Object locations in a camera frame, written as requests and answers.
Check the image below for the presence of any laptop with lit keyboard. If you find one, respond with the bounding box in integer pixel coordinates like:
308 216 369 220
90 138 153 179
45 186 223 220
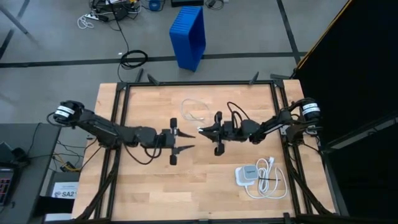
0 167 16 207

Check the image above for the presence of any white power strip tower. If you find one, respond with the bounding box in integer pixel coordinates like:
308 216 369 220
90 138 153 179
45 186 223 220
234 164 260 187

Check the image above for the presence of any black coiled floor cable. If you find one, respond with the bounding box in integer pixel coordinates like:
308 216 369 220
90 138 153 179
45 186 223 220
111 9 149 83

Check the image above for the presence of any blue plastic crate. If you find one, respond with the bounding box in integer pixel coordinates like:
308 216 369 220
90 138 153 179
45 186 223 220
169 5 207 73

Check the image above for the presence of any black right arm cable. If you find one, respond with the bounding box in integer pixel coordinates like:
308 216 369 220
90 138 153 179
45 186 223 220
226 101 250 129

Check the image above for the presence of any thin white USB cable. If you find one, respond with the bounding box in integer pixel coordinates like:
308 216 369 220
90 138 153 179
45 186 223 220
180 98 210 123

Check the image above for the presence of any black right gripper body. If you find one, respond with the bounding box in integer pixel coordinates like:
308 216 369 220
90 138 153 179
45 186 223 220
214 111 243 157

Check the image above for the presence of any black side desk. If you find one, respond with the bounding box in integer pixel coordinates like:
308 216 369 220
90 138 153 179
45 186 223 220
0 123 62 224

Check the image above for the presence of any black device on desk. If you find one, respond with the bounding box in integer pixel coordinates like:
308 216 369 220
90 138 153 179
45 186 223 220
0 141 31 167

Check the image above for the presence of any white printed sign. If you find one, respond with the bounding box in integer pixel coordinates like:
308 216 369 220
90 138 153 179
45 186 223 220
50 181 79 200

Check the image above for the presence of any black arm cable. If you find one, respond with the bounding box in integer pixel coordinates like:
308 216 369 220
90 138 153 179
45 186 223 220
226 101 250 129
123 141 164 166

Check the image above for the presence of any white tower power cord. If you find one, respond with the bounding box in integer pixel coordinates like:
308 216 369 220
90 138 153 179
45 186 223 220
244 156 289 200

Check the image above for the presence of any flat black box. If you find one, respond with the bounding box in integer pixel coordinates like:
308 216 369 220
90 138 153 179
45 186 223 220
170 0 205 8

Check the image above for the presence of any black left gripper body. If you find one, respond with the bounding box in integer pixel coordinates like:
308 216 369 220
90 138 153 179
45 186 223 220
157 117 180 166

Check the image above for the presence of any black electronics pile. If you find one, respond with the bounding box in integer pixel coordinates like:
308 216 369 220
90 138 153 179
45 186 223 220
90 0 142 22

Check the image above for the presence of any yellow floor cable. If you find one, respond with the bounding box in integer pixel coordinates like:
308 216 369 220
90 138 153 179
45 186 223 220
53 153 83 173

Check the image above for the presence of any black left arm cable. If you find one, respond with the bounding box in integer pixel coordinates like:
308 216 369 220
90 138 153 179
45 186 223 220
123 141 164 166

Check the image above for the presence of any black curtain partition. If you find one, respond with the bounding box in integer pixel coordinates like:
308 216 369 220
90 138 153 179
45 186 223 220
293 0 398 219

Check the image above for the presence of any white coiled floor cable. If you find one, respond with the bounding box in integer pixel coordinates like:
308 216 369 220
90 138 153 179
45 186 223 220
76 14 95 30

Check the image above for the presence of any grey metal table leg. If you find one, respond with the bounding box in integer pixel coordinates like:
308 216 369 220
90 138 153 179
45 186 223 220
0 2 30 35

